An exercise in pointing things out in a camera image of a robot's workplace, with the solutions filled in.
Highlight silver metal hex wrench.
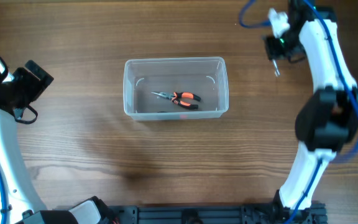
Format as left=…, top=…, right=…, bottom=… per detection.
left=272, top=59, right=280, bottom=77

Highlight clear plastic container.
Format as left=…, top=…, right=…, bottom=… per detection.
left=123, top=57, right=229, bottom=121

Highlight orange black needle-nose pliers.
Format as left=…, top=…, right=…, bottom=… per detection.
left=153, top=92, right=201, bottom=110

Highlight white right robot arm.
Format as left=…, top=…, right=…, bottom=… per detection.
left=264, top=1, right=358, bottom=218

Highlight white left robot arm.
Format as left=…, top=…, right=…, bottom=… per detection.
left=0, top=56, right=117, bottom=223

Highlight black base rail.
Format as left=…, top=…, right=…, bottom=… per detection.
left=104, top=202, right=328, bottom=224

